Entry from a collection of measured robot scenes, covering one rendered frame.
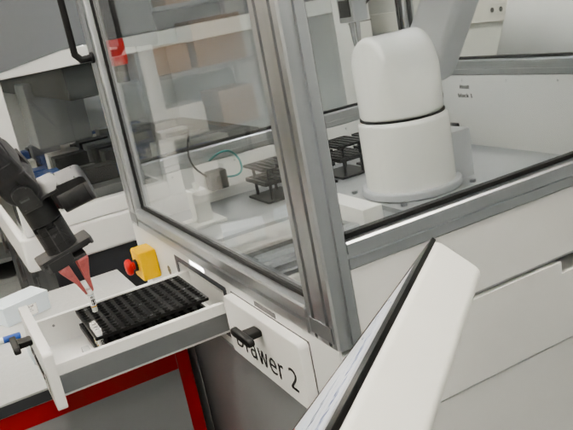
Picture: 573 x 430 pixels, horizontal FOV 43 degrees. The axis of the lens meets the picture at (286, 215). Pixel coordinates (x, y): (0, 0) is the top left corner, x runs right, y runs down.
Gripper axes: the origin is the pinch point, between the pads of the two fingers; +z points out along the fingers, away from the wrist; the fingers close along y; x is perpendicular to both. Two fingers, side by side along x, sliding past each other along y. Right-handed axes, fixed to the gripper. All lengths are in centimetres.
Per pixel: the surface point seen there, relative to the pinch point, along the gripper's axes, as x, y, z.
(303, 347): 43.0, -19.6, 10.5
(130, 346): 9.8, -0.5, 10.2
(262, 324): 30.7, -18.6, 10.2
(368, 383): 100, -5, -21
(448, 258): 88, -20, -17
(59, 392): 11.8, 13.3, 9.1
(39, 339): 4.6, 11.6, 1.9
